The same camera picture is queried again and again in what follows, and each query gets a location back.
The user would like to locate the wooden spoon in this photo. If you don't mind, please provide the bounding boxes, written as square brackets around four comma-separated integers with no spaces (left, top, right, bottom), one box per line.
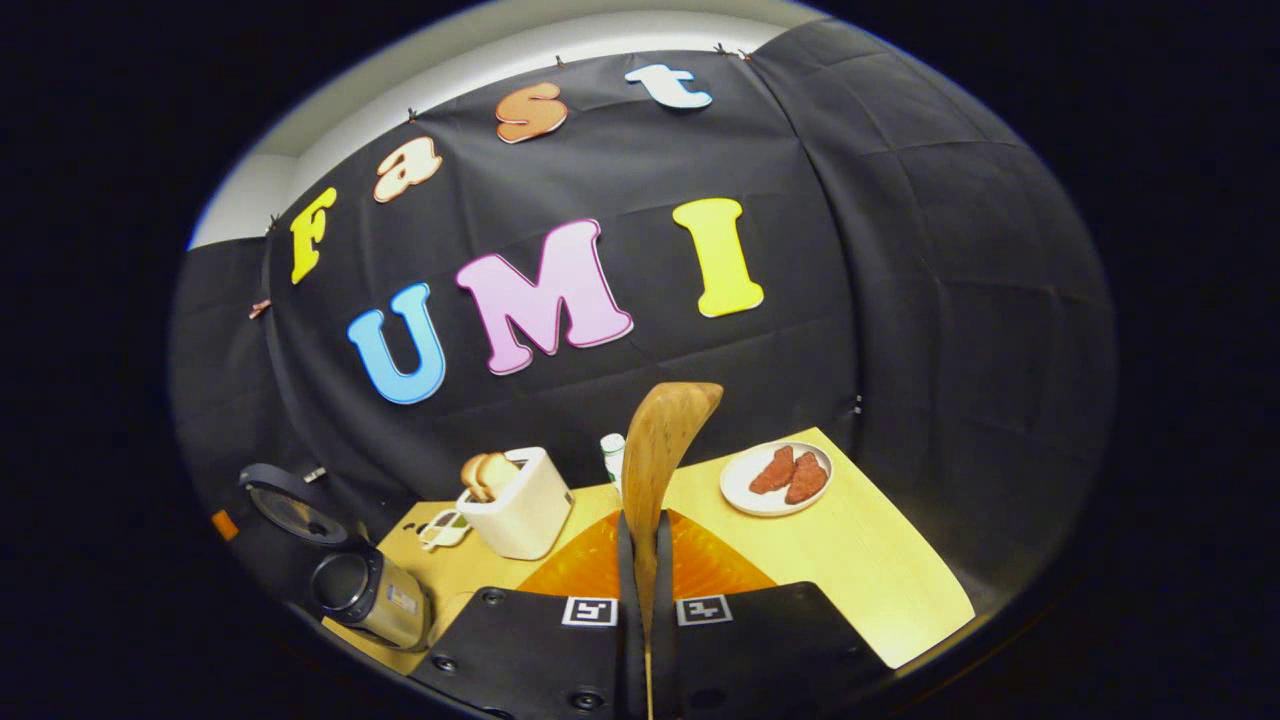
[621,381,725,720]

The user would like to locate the black backdrop cloth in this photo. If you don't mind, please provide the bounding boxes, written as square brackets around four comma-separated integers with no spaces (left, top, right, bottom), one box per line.
[168,20,1119,601]

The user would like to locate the silver and black rice cooker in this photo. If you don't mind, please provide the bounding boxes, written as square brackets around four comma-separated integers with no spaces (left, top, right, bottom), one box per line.
[238,462,434,652]

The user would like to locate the white toaster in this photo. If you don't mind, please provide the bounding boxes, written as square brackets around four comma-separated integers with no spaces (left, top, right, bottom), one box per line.
[457,447,575,561]

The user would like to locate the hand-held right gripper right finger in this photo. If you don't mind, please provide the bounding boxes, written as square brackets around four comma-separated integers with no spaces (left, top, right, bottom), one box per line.
[650,508,896,720]

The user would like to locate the red meat slice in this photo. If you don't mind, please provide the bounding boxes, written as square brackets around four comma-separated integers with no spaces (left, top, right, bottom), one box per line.
[785,452,829,505]
[750,446,797,495]

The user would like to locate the white divided condiment dish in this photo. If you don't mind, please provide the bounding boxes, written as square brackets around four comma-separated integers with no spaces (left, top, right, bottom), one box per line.
[418,508,471,552]

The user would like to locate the white round plate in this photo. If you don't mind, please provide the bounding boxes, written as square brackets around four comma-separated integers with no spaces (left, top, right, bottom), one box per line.
[720,441,834,517]

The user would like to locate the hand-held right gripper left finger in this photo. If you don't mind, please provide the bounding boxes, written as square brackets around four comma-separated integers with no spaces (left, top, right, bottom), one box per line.
[408,508,646,720]

